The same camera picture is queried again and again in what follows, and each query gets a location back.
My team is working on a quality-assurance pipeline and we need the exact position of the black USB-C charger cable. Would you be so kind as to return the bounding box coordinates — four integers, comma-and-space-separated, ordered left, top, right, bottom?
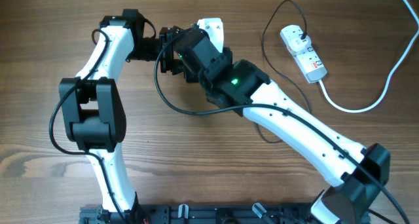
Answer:
255, 0, 314, 144

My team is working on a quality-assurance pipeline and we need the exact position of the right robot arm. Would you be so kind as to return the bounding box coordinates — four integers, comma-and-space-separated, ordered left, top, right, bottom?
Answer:
173, 29, 390, 223

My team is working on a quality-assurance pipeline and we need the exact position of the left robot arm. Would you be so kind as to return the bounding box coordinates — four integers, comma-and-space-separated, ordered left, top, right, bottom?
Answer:
49, 9, 181, 223

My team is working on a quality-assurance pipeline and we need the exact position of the white USB charger plug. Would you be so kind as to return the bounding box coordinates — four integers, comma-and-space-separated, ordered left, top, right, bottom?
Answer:
288, 36, 311, 55

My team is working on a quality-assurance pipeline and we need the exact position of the white power strip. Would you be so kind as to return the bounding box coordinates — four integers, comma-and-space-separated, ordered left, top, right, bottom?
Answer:
280, 25, 327, 83

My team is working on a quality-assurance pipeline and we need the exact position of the black right camera cable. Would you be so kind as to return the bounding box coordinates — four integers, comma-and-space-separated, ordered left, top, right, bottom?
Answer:
153, 27, 412, 224

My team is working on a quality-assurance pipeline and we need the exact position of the black camera cable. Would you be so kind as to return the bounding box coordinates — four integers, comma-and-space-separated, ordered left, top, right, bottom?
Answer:
153, 27, 412, 224
48, 28, 127, 223

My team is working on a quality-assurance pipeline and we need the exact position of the black left camera cable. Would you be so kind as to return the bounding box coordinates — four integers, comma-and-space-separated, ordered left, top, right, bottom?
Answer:
48, 28, 127, 223

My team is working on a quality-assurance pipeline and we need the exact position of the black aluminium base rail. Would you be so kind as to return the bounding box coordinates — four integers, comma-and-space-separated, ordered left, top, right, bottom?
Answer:
78, 202, 325, 224

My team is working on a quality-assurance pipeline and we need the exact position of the white power strip cord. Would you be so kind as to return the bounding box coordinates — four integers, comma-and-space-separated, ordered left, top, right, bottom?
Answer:
318, 0, 419, 114

